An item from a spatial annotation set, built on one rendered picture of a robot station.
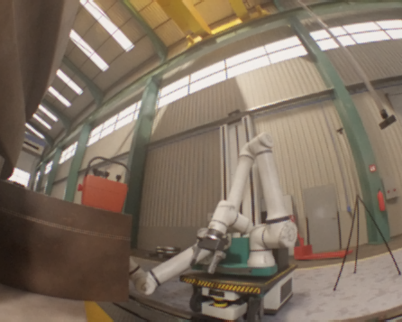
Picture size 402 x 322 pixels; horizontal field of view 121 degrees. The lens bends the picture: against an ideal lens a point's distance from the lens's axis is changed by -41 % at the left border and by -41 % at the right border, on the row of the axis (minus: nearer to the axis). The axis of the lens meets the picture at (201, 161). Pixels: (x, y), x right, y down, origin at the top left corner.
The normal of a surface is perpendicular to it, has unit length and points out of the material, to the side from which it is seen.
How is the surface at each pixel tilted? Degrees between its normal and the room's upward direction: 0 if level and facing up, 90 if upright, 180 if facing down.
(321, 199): 90
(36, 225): 90
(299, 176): 90
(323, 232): 90
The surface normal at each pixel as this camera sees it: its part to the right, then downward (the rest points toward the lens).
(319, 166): -0.52, -0.36
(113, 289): 0.63, -0.30
